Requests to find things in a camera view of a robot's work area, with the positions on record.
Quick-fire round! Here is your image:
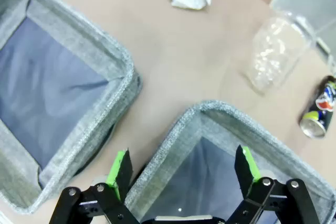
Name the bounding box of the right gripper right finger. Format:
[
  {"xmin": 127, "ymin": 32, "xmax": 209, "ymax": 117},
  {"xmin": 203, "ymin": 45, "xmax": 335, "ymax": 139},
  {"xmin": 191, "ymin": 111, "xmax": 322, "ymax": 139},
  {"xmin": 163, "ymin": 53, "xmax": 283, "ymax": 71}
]
[{"xmin": 227, "ymin": 144, "xmax": 322, "ymax": 224}]

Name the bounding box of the dark blue soda can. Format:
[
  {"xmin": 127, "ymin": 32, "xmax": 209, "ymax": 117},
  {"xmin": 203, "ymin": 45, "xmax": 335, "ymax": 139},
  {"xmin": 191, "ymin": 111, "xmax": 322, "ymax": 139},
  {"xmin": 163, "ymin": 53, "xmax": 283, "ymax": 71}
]
[{"xmin": 300, "ymin": 75, "xmax": 336, "ymax": 138}]

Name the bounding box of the clear plastic cup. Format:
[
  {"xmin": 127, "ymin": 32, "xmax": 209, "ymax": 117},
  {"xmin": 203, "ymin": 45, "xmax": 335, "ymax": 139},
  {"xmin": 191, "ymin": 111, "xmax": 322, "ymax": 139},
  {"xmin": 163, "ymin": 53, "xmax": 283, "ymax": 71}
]
[{"xmin": 245, "ymin": 11, "xmax": 313, "ymax": 95}]

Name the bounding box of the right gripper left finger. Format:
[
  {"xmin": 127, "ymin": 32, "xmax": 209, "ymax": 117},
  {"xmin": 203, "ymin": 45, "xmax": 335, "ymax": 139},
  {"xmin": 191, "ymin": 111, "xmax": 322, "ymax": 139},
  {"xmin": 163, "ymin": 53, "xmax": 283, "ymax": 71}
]
[{"xmin": 49, "ymin": 148, "xmax": 140, "ymax": 224}]

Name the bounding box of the grey fabric basket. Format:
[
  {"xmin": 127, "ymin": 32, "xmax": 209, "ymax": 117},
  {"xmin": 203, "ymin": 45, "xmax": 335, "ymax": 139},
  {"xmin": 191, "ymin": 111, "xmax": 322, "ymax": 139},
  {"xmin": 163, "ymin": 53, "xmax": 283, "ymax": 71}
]
[
  {"xmin": 0, "ymin": 0, "xmax": 144, "ymax": 216},
  {"xmin": 124, "ymin": 100, "xmax": 336, "ymax": 224}
]

